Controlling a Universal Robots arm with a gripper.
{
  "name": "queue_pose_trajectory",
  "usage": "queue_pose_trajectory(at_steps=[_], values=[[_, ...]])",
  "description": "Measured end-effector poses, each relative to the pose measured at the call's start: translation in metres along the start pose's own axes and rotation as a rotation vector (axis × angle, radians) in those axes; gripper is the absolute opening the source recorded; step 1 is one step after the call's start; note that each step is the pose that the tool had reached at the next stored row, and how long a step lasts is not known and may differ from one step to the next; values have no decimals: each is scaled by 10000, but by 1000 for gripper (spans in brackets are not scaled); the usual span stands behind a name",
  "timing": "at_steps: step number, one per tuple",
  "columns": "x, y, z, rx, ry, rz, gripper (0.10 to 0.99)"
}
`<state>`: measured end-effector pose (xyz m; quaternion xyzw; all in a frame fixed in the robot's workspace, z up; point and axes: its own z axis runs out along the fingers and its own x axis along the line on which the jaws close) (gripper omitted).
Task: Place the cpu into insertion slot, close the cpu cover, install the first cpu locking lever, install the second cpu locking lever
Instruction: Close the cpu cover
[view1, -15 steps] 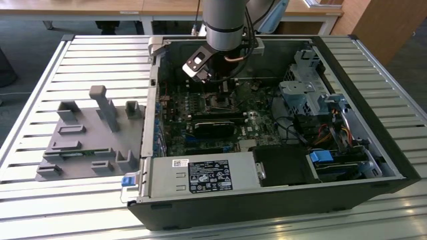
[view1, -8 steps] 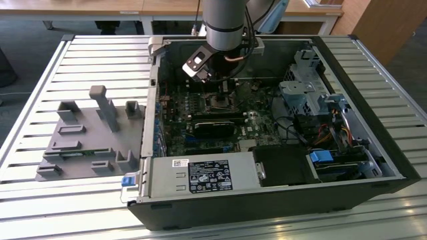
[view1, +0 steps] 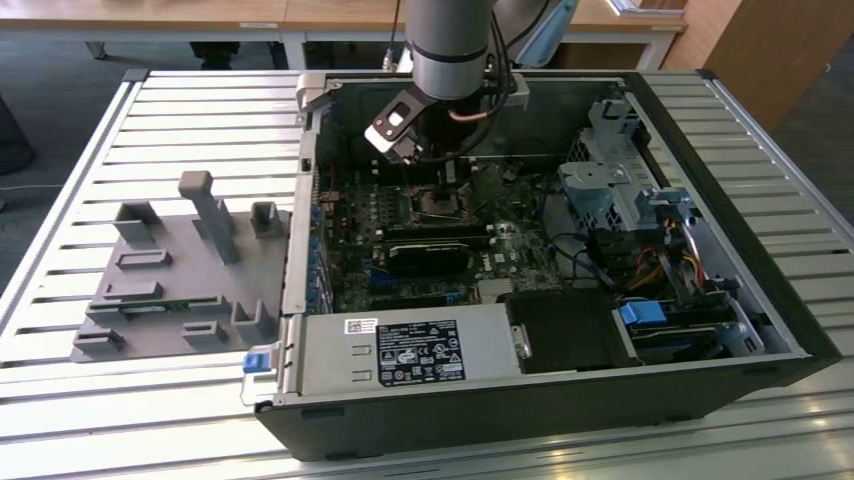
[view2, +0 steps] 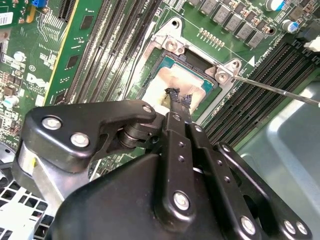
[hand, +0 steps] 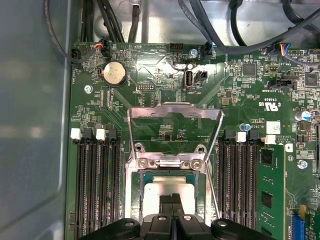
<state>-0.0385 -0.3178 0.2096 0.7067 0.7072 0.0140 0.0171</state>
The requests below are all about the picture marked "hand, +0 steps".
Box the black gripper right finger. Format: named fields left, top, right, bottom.
left=173, top=194, right=276, bottom=240

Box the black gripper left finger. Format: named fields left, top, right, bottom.
left=81, top=194, right=174, bottom=240

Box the wire locking lever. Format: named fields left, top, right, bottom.
left=206, top=171, right=222, bottom=221

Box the silver CPU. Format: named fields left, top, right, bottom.
left=139, top=172, right=201, bottom=218

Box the CPU socket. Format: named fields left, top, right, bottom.
left=124, top=142, right=217, bottom=226

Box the black RAM slot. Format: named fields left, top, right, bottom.
left=95, top=128, right=110, bottom=240
left=83, top=128, right=99, bottom=240
left=70, top=127, right=87, bottom=240
left=242, top=130, right=260, bottom=240
left=107, top=129, right=123, bottom=240
left=229, top=131, right=248, bottom=240
left=216, top=129, right=235, bottom=240

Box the blue expansion slot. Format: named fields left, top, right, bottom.
left=294, top=216, right=308, bottom=240

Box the green RAM stick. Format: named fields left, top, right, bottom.
left=258, top=144, right=286, bottom=240

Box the white sticker label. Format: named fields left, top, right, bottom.
left=266, top=121, right=281, bottom=135

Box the green motherboard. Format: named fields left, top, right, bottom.
left=64, top=41, right=320, bottom=240

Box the internal USB port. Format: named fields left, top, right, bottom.
left=183, top=69, right=195, bottom=89

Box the silver coin battery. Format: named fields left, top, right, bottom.
left=103, top=61, right=126, bottom=88

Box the black cable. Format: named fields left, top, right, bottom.
left=228, top=0, right=251, bottom=48
left=95, top=0, right=126, bottom=44
left=80, top=0, right=91, bottom=43
left=129, top=0, right=142, bottom=43

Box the grey cable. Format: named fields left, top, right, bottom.
left=177, top=0, right=320, bottom=50

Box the thin dark fan wire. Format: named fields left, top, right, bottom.
left=42, top=0, right=82, bottom=67

